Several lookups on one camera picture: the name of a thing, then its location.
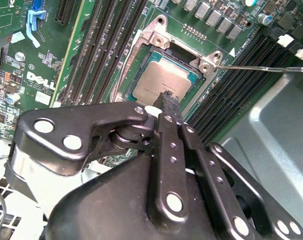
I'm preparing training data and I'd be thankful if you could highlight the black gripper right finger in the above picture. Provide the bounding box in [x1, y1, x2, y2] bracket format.
[171, 94, 303, 240]

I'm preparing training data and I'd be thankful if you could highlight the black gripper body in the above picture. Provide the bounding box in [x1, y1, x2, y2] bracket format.
[46, 156, 233, 240]

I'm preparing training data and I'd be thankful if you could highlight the metal wire locking lever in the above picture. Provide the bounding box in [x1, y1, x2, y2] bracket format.
[212, 63, 303, 74]
[110, 29, 144, 101]

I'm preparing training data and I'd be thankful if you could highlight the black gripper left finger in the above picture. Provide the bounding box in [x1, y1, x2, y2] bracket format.
[5, 91, 190, 226]

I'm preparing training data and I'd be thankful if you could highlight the silver CPU green edge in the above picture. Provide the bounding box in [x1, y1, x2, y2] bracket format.
[125, 49, 207, 106]

